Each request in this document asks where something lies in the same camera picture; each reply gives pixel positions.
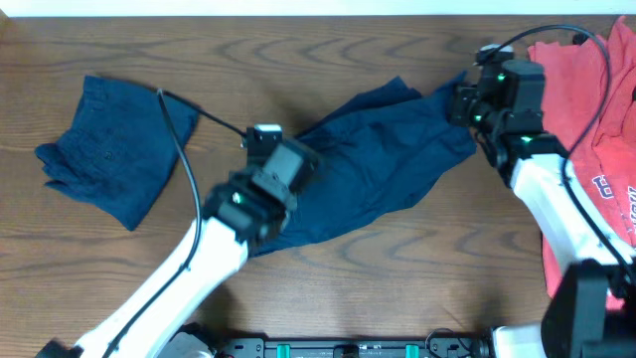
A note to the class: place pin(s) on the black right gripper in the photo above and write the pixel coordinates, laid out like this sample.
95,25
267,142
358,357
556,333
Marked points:
461,93

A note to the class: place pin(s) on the red t-shirt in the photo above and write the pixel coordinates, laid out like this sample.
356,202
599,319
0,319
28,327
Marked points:
604,162

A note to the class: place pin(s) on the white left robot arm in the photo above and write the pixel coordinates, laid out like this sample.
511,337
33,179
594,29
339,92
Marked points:
238,217

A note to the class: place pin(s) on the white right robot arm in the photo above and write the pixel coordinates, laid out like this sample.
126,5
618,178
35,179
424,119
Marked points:
592,313

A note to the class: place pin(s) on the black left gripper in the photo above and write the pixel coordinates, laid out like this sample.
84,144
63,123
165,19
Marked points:
283,207

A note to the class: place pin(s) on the folded navy blue shorts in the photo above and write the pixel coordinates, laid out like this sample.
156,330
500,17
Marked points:
118,154

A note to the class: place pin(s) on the black garment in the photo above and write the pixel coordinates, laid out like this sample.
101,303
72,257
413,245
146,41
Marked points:
579,39

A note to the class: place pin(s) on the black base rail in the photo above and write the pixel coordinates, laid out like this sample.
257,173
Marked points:
196,341

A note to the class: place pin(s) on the navy blue shorts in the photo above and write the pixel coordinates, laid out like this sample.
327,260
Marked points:
118,154
382,151

